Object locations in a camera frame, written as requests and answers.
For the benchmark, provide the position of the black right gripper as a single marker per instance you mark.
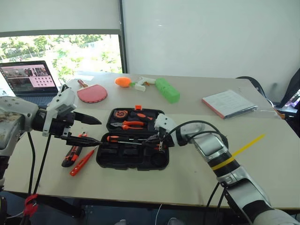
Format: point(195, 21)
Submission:
point(167, 141)

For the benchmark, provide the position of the orange black utility knife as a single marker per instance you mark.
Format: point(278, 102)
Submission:
point(70, 157)

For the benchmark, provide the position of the white booklet in plastic sleeve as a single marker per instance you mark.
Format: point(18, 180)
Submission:
point(227, 103)

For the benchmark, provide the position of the white plastic toy gun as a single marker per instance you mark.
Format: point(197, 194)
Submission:
point(147, 80)

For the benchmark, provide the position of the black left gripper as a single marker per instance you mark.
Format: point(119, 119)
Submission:
point(61, 123)

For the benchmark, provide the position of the black window frame post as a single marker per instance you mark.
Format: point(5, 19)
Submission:
point(122, 35)

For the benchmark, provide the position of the green foam block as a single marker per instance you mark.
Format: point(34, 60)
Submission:
point(168, 92)

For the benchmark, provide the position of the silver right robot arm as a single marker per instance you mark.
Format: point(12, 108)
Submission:
point(211, 144)

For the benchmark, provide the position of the orange toy carrot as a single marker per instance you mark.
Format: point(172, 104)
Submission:
point(122, 82)

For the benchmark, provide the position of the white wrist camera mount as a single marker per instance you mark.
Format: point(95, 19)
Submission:
point(164, 120)
point(63, 100)

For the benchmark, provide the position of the black chair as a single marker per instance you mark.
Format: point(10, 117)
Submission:
point(255, 82)

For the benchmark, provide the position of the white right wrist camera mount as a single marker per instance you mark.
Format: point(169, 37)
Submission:
point(164, 120)

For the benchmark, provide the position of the open dark laptop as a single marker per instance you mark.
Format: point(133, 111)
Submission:
point(28, 77)

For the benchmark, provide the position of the grey rounded shape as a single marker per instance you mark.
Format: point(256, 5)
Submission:
point(120, 222)
point(175, 221)

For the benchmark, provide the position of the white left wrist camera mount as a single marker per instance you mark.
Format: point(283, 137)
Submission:
point(63, 100)

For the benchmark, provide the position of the orange black tape measure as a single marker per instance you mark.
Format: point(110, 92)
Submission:
point(120, 114)

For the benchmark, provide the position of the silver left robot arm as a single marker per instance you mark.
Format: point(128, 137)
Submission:
point(16, 117)

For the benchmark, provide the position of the black plastic tool case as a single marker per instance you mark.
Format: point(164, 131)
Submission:
point(131, 159)

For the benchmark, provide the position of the black table frame bar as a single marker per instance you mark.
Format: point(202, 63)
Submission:
point(63, 206)

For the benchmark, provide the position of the black device with purple screen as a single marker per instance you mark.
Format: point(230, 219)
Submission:
point(291, 84)

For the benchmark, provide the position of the orange plastic piece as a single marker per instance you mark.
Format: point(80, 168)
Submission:
point(280, 114)

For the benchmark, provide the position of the white roller blind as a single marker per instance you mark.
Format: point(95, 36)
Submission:
point(58, 14)

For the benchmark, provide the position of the orange voltage tester pen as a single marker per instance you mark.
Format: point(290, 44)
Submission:
point(80, 164)

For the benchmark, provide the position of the red table tennis paddle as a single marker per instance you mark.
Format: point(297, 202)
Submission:
point(92, 93)

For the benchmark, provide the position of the orange black screwdriver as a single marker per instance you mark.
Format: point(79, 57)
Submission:
point(112, 138)

